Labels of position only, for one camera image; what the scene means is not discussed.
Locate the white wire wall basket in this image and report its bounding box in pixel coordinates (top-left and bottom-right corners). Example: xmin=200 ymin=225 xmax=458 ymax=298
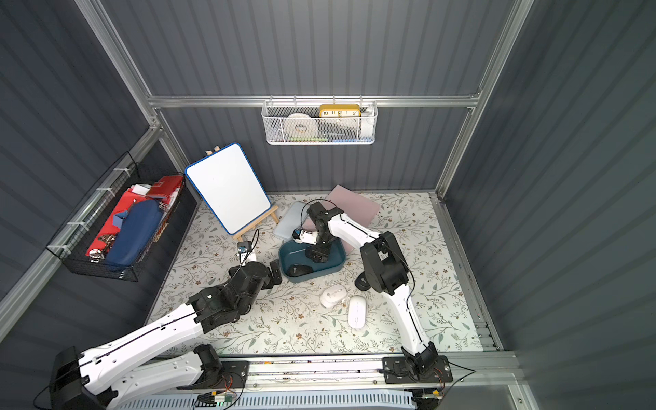
xmin=261 ymin=100 xmax=379 ymax=145

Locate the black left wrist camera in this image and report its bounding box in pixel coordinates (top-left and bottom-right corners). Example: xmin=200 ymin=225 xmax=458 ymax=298
xmin=237 ymin=241 xmax=256 ymax=266

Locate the white slim mouse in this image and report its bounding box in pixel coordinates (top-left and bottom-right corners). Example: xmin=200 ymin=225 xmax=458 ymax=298
xmin=348 ymin=296 xmax=367 ymax=330

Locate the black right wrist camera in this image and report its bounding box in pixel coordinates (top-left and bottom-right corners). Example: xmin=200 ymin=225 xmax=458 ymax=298
xmin=292 ymin=229 xmax=319 ymax=245

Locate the floral table mat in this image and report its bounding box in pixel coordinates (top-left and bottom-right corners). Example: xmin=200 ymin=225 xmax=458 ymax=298
xmin=150 ymin=192 xmax=483 ymax=355

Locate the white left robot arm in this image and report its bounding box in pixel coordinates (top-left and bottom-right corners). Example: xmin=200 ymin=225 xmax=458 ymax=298
xmin=48 ymin=261 xmax=282 ymax=409

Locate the navy blue pouch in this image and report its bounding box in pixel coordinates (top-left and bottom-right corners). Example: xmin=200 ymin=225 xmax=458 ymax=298
xmin=105 ymin=199 xmax=164 ymax=272

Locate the red package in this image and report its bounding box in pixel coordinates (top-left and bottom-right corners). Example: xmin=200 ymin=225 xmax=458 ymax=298
xmin=85 ymin=175 xmax=185 ymax=268

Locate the teal plastic storage box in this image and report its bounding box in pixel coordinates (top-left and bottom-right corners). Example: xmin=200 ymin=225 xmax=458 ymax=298
xmin=278 ymin=240 xmax=347 ymax=283

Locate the black wire side basket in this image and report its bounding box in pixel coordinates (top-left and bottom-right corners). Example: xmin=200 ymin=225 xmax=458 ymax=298
xmin=46 ymin=154 xmax=195 ymax=282

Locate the white tape roll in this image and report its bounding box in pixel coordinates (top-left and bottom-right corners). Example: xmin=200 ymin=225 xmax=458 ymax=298
xmin=283 ymin=113 xmax=319 ymax=139

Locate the pink folder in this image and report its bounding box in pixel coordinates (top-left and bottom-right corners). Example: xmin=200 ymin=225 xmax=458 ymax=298
xmin=302 ymin=186 xmax=380 ymax=255

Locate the blue framed whiteboard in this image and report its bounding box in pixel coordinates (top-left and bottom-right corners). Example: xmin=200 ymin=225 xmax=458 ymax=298
xmin=183 ymin=142 xmax=273 ymax=236

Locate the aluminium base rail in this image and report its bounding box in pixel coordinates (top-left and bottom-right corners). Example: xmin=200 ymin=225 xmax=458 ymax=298
xmin=85 ymin=346 xmax=538 ymax=409

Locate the yellow clock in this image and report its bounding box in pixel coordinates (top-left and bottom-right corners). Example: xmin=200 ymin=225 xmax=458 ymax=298
xmin=319 ymin=102 xmax=361 ymax=119

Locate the light blue pencil case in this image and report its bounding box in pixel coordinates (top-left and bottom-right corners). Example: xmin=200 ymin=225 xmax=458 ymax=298
xmin=273 ymin=201 xmax=308 ymax=242

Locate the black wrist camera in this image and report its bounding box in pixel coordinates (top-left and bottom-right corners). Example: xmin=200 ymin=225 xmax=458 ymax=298
xmin=237 ymin=241 xmax=256 ymax=266
xmin=292 ymin=229 xmax=319 ymax=245

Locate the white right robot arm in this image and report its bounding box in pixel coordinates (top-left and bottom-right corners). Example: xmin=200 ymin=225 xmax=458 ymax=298
xmin=293 ymin=199 xmax=439 ymax=381

